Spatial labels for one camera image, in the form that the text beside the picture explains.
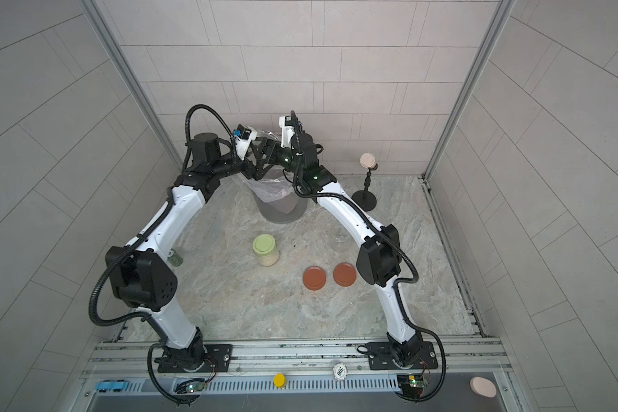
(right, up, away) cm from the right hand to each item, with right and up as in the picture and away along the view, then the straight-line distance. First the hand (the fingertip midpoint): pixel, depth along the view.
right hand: (257, 142), depth 75 cm
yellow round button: (+9, -62, -12) cm, 64 cm away
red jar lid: (+17, -44, +12) cm, 49 cm away
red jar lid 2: (+27, -43, +12) cm, 52 cm away
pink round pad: (+62, -66, -8) cm, 91 cm away
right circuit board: (+43, -67, -7) cm, 80 cm away
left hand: (+3, -2, +3) cm, 5 cm away
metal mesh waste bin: (+4, -22, +28) cm, 36 cm away
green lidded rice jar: (+1, -34, +7) cm, 34 cm away
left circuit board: (-15, -65, -10) cm, 68 cm away
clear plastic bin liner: (+4, -13, +6) cm, 15 cm away
